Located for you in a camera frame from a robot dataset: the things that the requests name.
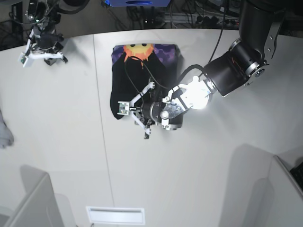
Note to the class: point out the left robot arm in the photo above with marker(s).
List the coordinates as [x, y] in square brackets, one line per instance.
[245, 60]

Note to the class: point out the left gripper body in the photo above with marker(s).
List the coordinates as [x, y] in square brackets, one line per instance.
[151, 113]

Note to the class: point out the black flat panel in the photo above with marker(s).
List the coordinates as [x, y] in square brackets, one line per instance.
[17, 12]

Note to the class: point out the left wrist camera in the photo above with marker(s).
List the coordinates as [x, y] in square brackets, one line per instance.
[124, 108]

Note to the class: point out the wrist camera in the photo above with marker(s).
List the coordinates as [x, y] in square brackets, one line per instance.
[124, 108]
[25, 60]

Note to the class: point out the blue box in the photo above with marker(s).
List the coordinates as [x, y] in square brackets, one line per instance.
[144, 3]

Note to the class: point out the black T-shirt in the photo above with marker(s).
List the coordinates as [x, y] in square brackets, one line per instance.
[134, 65]

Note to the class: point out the white bin right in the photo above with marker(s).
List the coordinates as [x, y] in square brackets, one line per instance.
[276, 200]

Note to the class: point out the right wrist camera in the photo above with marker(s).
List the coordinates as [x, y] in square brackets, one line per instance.
[25, 60]

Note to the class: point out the grey cloth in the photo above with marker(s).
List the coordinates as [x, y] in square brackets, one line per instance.
[6, 136]

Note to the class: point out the white power strip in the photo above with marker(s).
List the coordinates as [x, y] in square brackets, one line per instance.
[192, 19]

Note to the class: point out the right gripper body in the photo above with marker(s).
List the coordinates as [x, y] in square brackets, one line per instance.
[47, 40]

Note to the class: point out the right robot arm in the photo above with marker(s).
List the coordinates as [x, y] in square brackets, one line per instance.
[43, 13]

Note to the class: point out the black keyboard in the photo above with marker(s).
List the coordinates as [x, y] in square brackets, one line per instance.
[297, 173]

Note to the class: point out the white label plate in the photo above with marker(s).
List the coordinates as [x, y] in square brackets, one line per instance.
[116, 216]

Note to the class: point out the white bin left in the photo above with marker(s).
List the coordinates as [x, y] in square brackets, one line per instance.
[40, 207]

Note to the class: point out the white bin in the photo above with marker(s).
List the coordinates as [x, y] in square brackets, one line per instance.
[40, 207]
[276, 200]

